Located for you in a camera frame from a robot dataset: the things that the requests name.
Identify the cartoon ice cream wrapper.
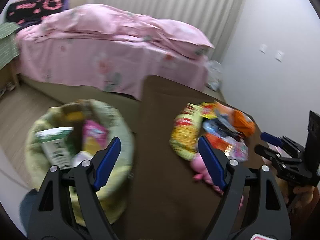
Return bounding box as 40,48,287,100
224,141,249,163

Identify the bed with pink sheet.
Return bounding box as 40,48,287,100
15,3,216,100

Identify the orange snack bag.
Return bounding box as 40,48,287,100
215,101,255,137

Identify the wooden nightstand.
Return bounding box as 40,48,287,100
1,60,20,96

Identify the green checked cloth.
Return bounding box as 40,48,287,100
0,22,20,69

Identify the pink cylindrical bottle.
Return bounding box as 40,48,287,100
262,142,291,165

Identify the white plastic bag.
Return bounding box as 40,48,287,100
206,61,223,92

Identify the wall switch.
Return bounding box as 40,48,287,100
259,44,267,53
275,50,284,62

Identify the yellow-lined trash bin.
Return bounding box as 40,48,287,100
25,99,134,224

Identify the red orange snack wrapper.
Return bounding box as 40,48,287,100
204,133,234,156

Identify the pink yellow candy wrapper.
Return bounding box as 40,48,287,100
82,120,108,155

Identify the right hand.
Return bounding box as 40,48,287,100
276,177,319,216

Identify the pink caterpillar toy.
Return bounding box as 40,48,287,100
189,152,245,210

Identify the white green paper packet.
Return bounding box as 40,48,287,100
35,127,75,170

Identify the pink floral duvet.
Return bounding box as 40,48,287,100
35,3,216,61

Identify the black Hello Kitty pillow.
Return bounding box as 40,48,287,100
5,0,68,25

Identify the yellow noodle packet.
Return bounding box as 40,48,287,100
169,103,202,161

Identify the beige headboard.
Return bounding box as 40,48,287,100
68,0,88,9

